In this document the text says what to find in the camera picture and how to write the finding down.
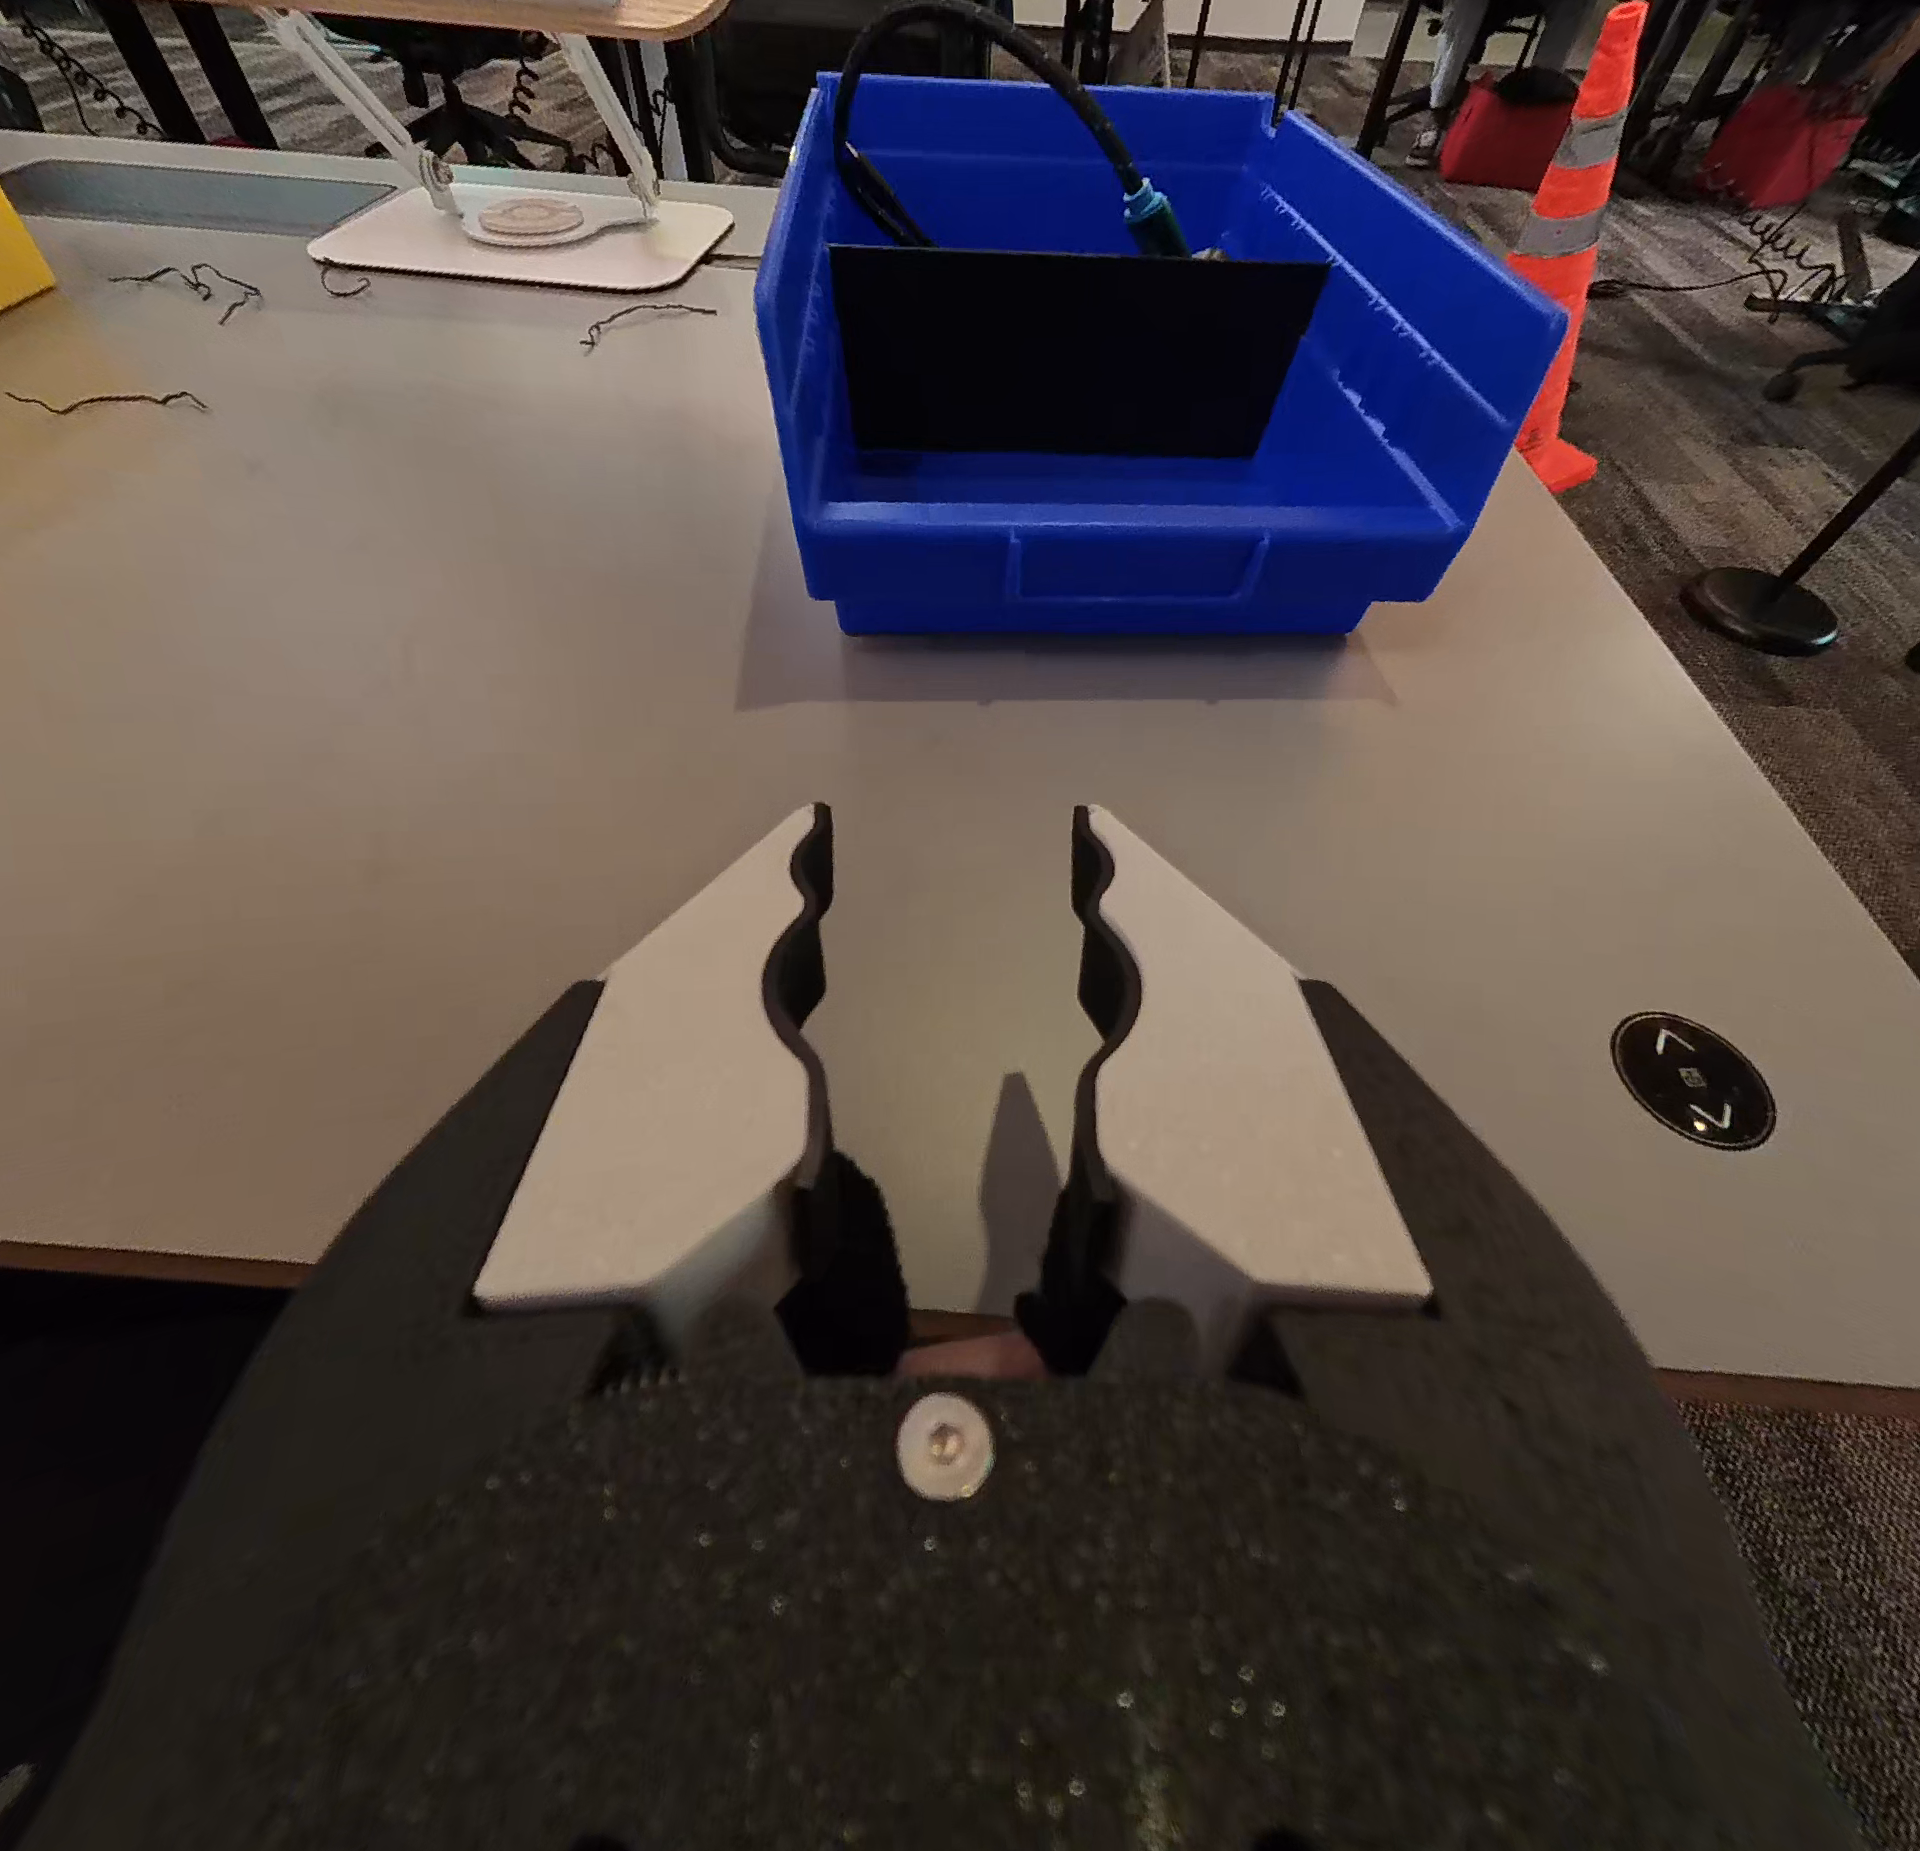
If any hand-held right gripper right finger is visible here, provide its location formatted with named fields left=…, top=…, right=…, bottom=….
left=1014, top=805, right=1435, bottom=1382

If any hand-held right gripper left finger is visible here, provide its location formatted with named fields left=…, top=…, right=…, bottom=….
left=472, top=805, right=912, bottom=1379

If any blue plastic bin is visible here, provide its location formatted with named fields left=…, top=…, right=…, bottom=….
left=756, top=72, right=1576, bottom=637

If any black braided hdmi cable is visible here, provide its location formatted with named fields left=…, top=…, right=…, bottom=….
left=827, top=0, right=1196, bottom=261

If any round black desk control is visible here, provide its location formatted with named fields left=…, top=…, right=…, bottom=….
left=1610, top=1011, right=1780, bottom=1151

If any black round-base stand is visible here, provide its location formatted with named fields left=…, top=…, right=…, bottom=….
left=1681, top=427, right=1920, bottom=654

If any black bin divider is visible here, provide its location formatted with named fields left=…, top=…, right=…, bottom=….
left=827, top=239, right=1334, bottom=459

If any long wavy black thread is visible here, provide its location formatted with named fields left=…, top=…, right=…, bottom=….
left=584, top=302, right=719, bottom=355

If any wooden-framed black book stand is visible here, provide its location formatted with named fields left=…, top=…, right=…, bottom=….
left=25, top=0, right=749, bottom=293

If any orange traffic cone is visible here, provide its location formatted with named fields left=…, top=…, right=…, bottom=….
left=1508, top=0, right=1651, bottom=496

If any tangled black thread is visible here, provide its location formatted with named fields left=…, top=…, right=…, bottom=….
left=109, top=263, right=266, bottom=329

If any black office chair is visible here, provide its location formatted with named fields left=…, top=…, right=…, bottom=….
left=706, top=0, right=990, bottom=181
left=1746, top=207, right=1920, bottom=398

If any red bag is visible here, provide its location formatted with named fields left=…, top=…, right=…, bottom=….
left=1704, top=83, right=1869, bottom=215
left=1442, top=70, right=1577, bottom=189

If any grey desk cable flap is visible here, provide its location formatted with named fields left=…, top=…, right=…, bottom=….
left=0, top=157, right=394, bottom=234

